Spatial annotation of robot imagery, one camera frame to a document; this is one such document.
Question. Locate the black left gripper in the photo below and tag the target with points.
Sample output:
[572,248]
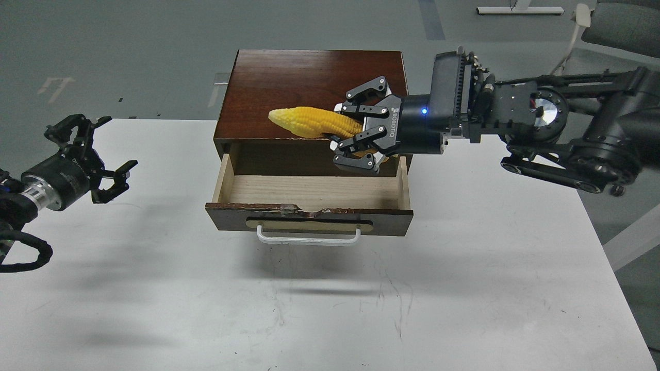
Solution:
[64,178]

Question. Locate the grey office chair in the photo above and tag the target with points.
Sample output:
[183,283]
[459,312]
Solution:
[630,26]

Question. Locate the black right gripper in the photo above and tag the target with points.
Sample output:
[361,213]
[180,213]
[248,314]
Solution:
[426,121]

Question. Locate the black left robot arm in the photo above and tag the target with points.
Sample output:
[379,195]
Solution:
[17,210]

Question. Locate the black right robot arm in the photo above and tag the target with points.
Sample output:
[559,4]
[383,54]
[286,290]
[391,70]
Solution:
[584,131]

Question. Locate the yellow corn cob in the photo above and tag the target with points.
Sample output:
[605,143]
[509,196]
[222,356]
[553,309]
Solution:
[311,123]

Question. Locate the dark wooden cabinet box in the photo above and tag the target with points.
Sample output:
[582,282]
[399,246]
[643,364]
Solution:
[263,80]

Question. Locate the wooden drawer with white handle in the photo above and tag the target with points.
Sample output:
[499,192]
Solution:
[290,198]

